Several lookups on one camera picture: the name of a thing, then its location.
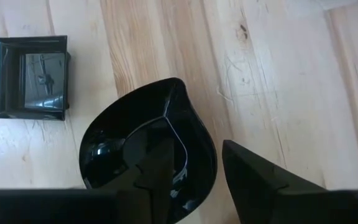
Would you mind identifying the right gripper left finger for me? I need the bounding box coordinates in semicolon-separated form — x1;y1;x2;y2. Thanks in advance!
0;138;175;224

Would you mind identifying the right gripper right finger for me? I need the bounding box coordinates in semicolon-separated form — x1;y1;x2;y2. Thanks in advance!
222;139;358;224

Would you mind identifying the black leaf-shaped mini plate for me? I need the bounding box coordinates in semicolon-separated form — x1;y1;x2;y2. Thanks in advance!
78;77;218;224

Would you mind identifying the black small square mini plate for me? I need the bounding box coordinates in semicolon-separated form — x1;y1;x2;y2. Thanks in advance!
0;35;71;121

